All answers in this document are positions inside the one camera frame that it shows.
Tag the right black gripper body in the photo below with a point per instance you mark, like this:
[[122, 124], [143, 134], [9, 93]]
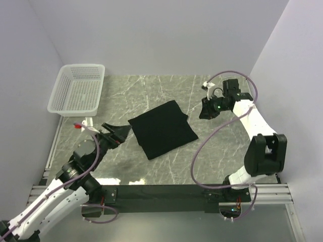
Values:
[[220, 104]]

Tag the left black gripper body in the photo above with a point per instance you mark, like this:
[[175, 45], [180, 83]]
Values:
[[105, 144]]

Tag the black t shirt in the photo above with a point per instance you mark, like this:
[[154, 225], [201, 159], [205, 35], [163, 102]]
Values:
[[162, 130]]

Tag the white plastic basket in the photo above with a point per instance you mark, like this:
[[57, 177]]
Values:
[[77, 90]]

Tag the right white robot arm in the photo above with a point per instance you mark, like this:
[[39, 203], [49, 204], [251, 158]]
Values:
[[267, 149]]

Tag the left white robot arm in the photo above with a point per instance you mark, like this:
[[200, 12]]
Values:
[[72, 186]]

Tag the black base beam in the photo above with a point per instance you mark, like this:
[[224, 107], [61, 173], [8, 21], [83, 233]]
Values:
[[166, 198]]

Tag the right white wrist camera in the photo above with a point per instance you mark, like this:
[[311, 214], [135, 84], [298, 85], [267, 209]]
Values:
[[209, 87]]

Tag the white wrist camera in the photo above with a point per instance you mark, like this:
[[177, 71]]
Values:
[[87, 126], [209, 87]]

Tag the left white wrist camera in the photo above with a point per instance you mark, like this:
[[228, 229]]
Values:
[[87, 126]]

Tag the aluminium rail frame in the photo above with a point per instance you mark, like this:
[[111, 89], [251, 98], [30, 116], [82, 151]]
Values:
[[267, 194]]

